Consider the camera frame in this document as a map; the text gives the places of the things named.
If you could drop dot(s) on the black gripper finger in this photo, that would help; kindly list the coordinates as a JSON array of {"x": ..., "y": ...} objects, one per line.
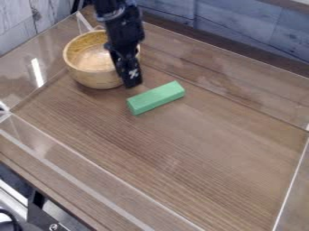
[{"x": 128, "y": 67}]

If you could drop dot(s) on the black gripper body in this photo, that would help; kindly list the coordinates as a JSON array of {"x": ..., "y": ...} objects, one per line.
[{"x": 121, "y": 15}]

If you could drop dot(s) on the green rectangular stick block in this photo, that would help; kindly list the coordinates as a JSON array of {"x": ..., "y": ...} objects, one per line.
[{"x": 156, "y": 97}]

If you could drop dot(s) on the wooden bowl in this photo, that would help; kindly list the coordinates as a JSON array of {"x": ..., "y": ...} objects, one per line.
[{"x": 89, "y": 60}]

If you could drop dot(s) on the clear acrylic tray wall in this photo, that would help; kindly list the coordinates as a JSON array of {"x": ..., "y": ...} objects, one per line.
[{"x": 216, "y": 162}]

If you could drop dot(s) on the black table frame bracket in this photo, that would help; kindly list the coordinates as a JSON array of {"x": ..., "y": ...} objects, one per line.
[{"x": 50, "y": 216}]

